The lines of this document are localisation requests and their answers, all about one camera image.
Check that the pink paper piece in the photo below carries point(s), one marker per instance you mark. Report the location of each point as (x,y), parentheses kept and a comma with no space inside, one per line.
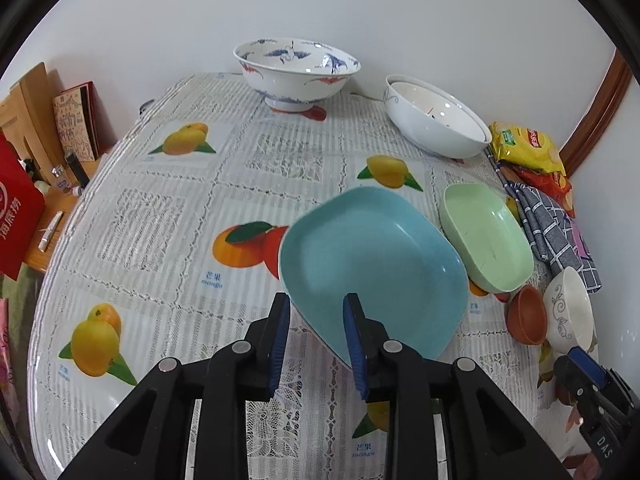
(580,242)

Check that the red chips bag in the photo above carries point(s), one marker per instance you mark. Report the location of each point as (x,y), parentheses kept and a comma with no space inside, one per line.
(552,185)

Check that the fruit print lace tablecloth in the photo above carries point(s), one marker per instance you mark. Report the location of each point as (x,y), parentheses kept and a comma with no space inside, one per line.
(165,220)

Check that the white pen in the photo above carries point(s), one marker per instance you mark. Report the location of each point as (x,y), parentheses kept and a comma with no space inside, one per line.
(50,230)

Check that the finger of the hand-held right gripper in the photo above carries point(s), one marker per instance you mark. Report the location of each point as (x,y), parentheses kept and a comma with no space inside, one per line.
(567,382)
(590,367)

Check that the brown wooden door frame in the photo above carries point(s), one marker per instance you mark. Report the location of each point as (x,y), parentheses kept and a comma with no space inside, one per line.
(600,115)

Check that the blue checkered cloth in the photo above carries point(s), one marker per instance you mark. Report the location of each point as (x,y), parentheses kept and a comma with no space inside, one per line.
(545,225)

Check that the green square plate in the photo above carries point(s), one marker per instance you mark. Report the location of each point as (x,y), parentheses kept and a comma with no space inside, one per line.
(490,230)

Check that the illustrated book with red cover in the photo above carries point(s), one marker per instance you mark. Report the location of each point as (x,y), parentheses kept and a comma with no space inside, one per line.
(75,120)

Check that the white bowl with swirl pattern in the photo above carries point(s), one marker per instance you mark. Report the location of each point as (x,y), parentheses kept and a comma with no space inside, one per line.
(565,305)

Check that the black bottle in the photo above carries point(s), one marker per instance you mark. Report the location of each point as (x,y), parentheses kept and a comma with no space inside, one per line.
(76,170)

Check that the blue square plate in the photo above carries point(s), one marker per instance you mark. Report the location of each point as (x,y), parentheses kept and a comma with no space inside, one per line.
(375,260)

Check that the yellow chips bag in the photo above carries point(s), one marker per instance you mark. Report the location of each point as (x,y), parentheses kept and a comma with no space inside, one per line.
(530,147)

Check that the small brown bowl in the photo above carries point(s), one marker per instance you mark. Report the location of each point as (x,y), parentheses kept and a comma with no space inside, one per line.
(525,312)

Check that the large plain white bowl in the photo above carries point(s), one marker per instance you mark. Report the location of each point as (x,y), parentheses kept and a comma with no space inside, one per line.
(425,132)

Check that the white bowl with orange print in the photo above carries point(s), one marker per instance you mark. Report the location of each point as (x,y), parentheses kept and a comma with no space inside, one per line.
(430,105)

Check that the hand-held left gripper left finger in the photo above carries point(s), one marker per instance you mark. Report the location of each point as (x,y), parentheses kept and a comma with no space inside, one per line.
(277,345)

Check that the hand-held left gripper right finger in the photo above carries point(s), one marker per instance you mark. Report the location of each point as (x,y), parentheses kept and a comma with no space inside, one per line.
(354,347)

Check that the wooden side table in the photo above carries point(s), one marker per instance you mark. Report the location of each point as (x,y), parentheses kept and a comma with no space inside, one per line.
(70,210)

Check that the blue crane patterned bowl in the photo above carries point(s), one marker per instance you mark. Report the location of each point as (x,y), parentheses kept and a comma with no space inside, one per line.
(280,82)

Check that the red box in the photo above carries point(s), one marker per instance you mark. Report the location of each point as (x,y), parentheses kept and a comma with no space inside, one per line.
(15,210)

